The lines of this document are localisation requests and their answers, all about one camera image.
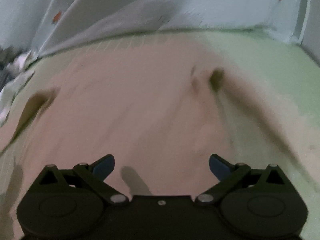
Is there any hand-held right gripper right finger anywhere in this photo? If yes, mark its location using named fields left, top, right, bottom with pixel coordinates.
left=195, top=154, right=285, bottom=207

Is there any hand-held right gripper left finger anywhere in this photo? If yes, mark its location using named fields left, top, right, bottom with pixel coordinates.
left=37, top=154, right=129, bottom=207

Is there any light cream garment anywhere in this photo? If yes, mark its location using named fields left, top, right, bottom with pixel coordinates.
left=0, top=37, right=308, bottom=240

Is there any green grid mat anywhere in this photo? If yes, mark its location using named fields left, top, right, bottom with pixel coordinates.
left=0, top=29, right=320, bottom=240

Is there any white garment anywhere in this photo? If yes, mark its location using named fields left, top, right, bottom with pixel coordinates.
left=0, top=50, right=38, bottom=128

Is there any dark plaid garment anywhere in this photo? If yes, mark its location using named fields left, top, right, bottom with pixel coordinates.
left=0, top=44, right=15, bottom=90

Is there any carrot print bed sheet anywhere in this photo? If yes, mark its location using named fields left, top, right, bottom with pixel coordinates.
left=0, top=0, right=313, bottom=58

